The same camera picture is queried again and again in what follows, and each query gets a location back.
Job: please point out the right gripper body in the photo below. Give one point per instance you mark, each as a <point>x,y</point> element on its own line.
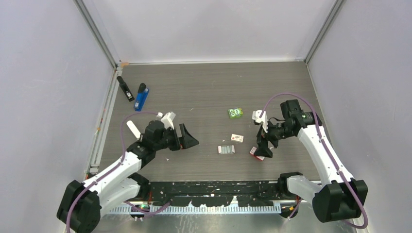
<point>277,132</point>

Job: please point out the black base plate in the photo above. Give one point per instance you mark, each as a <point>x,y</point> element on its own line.
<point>215,193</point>

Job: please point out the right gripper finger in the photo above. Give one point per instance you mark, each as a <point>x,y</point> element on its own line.
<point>261,140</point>
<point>263,149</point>

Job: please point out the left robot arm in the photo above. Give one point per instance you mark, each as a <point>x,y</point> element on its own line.
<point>84,203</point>

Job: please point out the lower open staple tray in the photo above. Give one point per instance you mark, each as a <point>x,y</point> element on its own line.
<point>226,149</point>

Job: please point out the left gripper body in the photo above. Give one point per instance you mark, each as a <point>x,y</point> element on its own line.
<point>169,140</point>

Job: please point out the blue stapler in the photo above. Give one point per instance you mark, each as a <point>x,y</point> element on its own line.
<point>141,97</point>

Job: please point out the white staple box sleeve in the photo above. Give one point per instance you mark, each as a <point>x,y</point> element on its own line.
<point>237,138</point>

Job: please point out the black stapler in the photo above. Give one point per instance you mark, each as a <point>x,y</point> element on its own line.
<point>126,90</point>

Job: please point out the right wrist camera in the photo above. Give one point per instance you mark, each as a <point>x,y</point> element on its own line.
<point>259,117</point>

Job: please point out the white stapler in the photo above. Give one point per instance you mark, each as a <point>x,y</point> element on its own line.
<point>134,130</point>

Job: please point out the slotted cable duct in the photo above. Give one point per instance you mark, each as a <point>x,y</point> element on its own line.
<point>231,209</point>

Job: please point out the red staple box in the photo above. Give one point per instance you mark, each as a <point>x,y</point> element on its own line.
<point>252,152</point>

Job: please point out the green owl eraser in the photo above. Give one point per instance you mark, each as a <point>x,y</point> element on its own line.
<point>235,113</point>

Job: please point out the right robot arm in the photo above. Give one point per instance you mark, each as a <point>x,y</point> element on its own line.
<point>339,196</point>

